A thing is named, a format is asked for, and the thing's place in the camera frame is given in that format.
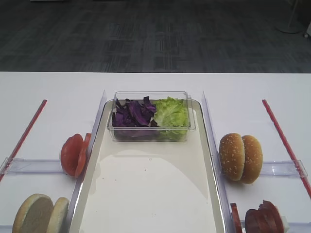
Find bun half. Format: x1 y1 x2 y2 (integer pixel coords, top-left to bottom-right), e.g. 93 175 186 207
46 197 69 233
12 194 53 233

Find green lettuce leaves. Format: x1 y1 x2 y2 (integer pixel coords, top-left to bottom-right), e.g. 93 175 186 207
154 97 189 127

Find thin tomato slice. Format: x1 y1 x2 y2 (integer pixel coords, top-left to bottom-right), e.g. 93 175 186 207
74 133 91 178

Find large tomato slice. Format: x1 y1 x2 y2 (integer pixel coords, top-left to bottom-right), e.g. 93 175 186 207
60 133 83 176

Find thin red meat slice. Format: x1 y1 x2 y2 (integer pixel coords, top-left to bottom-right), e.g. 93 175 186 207
230 203 242 233

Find dark meat patty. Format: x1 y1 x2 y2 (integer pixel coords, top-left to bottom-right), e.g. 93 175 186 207
245 209 263 233

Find clear plastic container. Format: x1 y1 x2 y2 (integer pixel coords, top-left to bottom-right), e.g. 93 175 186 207
107 91 196 141

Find purple cabbage leaves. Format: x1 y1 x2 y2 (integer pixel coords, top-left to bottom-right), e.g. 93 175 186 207
112 96 158 127

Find white metal tray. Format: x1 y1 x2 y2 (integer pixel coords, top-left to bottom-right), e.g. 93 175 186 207
70 101 225 233

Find sesame bun top left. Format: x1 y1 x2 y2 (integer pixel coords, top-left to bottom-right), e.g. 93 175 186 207
219 133 245 181

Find sesame bun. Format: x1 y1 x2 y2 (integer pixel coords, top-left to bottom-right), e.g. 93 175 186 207
219 133 245 181
241 135 263 184

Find sesame bun top right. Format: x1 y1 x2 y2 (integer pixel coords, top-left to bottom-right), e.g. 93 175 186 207
241 135 263 184

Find left red tape strip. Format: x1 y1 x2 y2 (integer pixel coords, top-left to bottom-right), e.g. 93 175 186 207
0 99 47 181

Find red tape strip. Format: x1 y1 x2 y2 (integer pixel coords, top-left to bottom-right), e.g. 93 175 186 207
0 99 47 181
262 99 311 197

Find right red tape strip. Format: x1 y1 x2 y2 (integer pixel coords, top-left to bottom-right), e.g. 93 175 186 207
262 99 311 197

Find right upper acrylic holder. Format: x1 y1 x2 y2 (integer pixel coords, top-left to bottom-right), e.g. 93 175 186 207
259 160 308 178

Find acrylic holder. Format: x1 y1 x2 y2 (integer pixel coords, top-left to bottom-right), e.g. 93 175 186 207
259 160 308 178
0 157 65 175
232 209 311 233
0 224 13 233

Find left upper acrylic holder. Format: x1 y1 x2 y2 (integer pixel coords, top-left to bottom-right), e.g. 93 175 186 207
0 157 65 175

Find reddish bacon patty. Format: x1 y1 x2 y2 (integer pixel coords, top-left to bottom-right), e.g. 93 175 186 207
258 200 285 233

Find white holder block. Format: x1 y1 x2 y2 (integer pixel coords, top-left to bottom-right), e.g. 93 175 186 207
281 216 290 233

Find right lower acrylic holder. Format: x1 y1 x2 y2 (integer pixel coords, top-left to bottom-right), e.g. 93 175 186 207
232 209 311 233

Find left lower acrylic holder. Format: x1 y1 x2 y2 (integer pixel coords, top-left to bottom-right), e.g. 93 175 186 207
0 224 13 233

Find left long acrylic rail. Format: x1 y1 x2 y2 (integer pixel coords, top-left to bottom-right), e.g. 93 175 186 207
64 90 107 233

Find long acrylic rail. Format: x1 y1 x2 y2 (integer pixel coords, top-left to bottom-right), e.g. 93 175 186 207
64 90 107 233
202 92 236 233

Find right long acrylic rail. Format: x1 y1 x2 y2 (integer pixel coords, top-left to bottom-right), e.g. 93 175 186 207
202 92 236 233

